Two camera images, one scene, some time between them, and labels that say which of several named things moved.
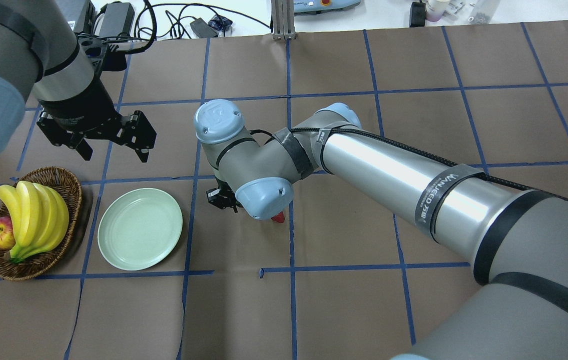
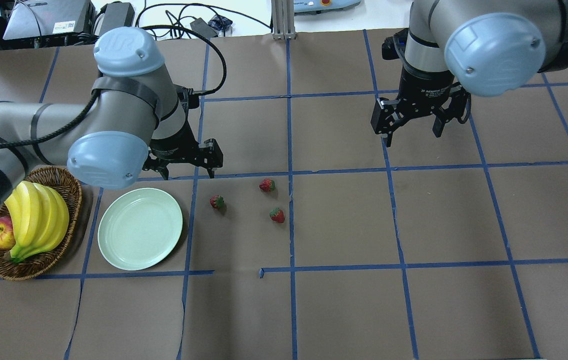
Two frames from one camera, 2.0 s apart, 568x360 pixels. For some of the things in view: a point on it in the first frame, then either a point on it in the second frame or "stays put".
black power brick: x=118 y=18 stays put
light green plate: x=138 y=227 stays put
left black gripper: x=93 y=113 to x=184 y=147
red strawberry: x=279 y=218 stays put
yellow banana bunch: x=40 y=215 stays put
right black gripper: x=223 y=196 to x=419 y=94
